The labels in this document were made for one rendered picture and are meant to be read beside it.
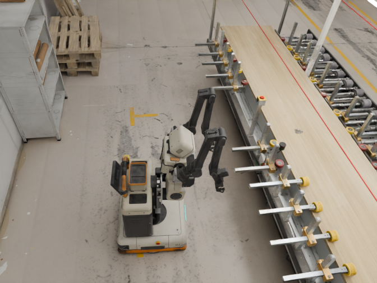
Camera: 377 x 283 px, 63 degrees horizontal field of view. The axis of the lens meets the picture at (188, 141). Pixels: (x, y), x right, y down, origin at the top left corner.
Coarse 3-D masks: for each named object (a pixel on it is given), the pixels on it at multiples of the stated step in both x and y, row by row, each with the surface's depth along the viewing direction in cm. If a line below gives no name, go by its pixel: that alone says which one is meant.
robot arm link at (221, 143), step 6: (222, 138) 196; (216, 144) 205; (222, 144) 200; (216, 150) 209; (216, 156) 213; (210, 162) 223; (216, 162) 218; (210, 168) 223; (216, 168) 222; (210, 174) 227; (216, 174) 227
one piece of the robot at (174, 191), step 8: (168, 136) 247; (160, 160) 255; (168, 160) 230; (176, 160) 231; (184, 160) 233; (160, 168) 246; (168, 168) 235; (168, 176) 255; (168, 184) 258; (176, 184) 257; (168, 192) 263; (176, 192) 264; (184, 192) 265
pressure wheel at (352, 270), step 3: (345, 264) 212; (348, 264) 211; (351, 264) 211; (348, 267) 209; (351, 267) 209; (354, 267) 210; (348, 270) 209; (351, 270) 209; (354, 270) 209; (345, 273) 213; (348, 273) 210; (351, 273) 209; (354, 273) 209
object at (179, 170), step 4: (176, 168) 228; (180, 168) 226; (184, 168) 225; (180, 172) 224; (184, 172) 224; (188, 172) 225; (180, 176) 224; (184, 176) 224; (180, 180) 224; (184, 180) 227
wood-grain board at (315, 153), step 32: (256, 32) 454; (256, 64) 393; (288, 64) 399; (256, 96) 347; (288, 96) 351; (320, 96) 356; (288, 128) 314; (320, 128) 317; (288, 160) 284; (320, 160) 287; (352, 160) 289; (320, 192) 261; (352, 192) 264; (320, 224) 240; (352, 224) 242; (352, 256) 224
